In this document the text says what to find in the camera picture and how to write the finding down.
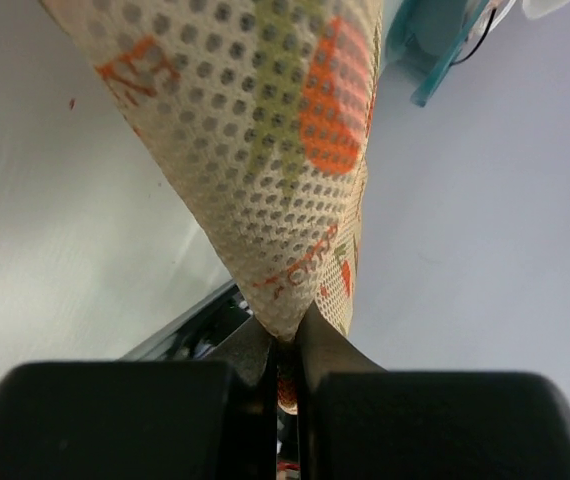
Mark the aluminium front rail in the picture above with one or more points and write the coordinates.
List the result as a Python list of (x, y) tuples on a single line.
[(196, 332)]

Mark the teal plastic basket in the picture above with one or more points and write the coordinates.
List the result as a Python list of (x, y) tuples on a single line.
[(426, 38)]

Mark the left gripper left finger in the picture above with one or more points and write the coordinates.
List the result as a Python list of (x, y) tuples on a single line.
[(213, 418)]

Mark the floral mesh laundry bag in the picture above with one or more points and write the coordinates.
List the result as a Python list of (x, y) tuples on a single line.
[(258, 114)]

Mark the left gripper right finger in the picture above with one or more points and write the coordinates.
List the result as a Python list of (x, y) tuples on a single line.
[(358, 420)]

